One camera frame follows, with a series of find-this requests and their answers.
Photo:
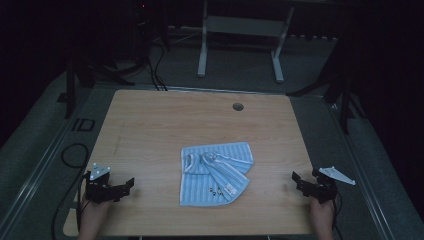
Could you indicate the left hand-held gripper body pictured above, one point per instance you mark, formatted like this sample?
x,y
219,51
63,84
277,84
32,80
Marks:
x,y
100,191

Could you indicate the grey round table grommet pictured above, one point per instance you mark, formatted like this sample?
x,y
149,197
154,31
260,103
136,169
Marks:
x,y
238,107

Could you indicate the black tripod stand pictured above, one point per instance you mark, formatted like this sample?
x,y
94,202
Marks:
x,y
70,86
345,100

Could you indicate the blue striped towel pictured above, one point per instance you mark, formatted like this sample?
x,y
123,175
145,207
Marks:
x,y
203,186

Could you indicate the person's right hand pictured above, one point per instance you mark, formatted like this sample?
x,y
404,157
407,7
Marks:
x,y
322,218

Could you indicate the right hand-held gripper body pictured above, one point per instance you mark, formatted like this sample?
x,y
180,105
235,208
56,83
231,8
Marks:
x,y
325,190

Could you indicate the white metal stand frame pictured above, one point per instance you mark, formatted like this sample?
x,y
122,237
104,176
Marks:
x,y
245,26

